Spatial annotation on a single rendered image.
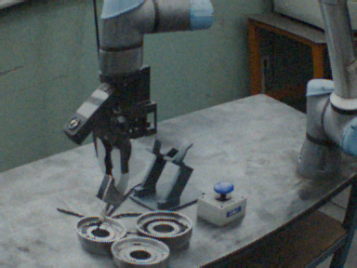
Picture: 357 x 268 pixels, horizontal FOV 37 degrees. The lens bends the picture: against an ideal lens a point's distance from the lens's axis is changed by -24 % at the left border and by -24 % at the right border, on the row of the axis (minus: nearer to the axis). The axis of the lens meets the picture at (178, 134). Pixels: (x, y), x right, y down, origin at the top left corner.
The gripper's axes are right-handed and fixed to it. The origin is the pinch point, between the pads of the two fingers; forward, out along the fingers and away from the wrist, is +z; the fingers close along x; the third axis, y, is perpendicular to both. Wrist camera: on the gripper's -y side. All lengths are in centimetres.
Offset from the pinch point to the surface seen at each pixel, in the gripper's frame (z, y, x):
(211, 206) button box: 9.1, 19.2, -4.4
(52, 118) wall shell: 52, 74, 154
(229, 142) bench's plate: 13, 50, 21
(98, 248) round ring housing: 11.3, -7.3, -2.2
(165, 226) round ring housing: 11.0, 9.4, -2.3
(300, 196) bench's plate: 13.2, 40.5, -12.6
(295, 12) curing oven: 8, 213, 117
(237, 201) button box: 8.7, 23.4, -7.2
